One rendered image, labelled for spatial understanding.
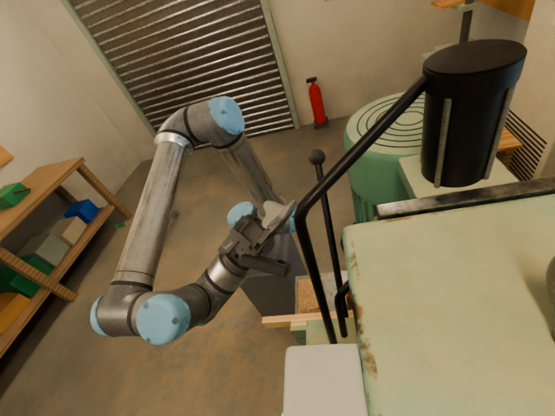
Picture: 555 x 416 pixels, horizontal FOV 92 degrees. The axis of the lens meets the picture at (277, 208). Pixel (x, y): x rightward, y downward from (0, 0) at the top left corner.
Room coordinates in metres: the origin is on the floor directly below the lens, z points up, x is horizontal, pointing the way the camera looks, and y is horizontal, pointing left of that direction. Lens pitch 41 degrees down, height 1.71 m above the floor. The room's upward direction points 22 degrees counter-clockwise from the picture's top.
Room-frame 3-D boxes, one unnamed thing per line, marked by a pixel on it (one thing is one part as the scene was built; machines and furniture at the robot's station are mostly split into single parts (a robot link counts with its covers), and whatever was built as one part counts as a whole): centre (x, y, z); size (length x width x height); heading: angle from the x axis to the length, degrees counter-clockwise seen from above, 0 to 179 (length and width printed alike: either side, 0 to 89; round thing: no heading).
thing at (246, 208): (1.02, 0.17, 0.81); 0.17 x 0.15 x 0.18; 68
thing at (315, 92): (3.17, -0.94, 0.30); 0.19 x 0.18 x 0.60; 158
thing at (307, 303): (0.47, 0.01, 0.91); 0.12 x 0.09 x 0.03; 162
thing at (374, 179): (0.30, -0.21, 1.35); 0.18 x 0.18 x 0.31
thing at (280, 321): (0.34, -0.09, 0.92); 0.55 x 0.02 x 0.04; 72
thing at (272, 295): (1.03, 0.18, 0.28); 0.30 x 0.30 x 0.55; 68
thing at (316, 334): (0.15, 0.00, 1.23); 0.09 x 0.08 x 0.15; 162
